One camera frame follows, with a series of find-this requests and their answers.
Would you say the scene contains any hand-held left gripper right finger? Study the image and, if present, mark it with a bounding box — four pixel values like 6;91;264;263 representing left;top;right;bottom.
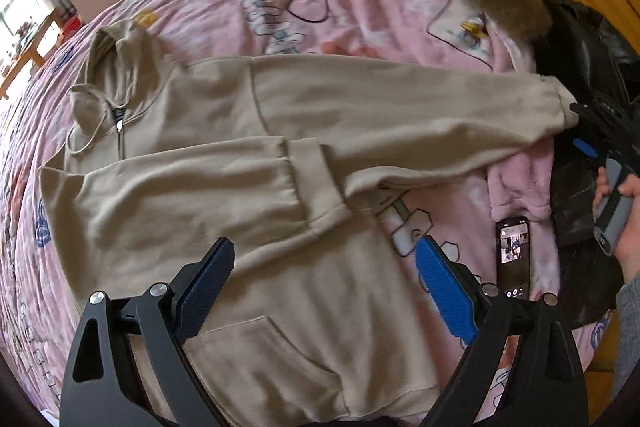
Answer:
414;235;587;427

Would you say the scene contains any person's right hand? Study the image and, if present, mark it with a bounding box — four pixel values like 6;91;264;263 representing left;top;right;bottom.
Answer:
593;166;640;282

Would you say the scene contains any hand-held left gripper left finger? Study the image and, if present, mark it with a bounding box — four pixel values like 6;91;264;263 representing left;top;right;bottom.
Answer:
59;236;237;427

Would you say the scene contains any pink fleece garment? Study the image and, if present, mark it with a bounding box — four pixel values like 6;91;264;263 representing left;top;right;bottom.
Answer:
427;0;560;303

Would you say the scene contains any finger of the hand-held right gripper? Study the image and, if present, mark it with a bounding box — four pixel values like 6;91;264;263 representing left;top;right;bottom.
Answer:
572;129;632;162
569;101;632;134

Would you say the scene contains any black jacket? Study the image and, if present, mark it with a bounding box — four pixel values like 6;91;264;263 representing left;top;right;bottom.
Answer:
450;0;640;329

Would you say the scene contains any wooden desk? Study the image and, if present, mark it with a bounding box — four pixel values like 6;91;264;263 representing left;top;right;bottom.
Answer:
0;11;67;100

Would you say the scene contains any black smartphone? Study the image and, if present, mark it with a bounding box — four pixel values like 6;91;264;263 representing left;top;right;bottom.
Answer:
495;216;532;301

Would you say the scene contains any person's right forearm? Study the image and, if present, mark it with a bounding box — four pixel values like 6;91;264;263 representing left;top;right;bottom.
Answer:
612;271;640;404

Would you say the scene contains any beige zip hoodie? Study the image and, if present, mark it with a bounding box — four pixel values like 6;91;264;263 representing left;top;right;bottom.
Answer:
37;19;581;419

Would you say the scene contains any pink printed blanket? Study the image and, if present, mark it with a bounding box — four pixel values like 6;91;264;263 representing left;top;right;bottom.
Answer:
0;0;621;427

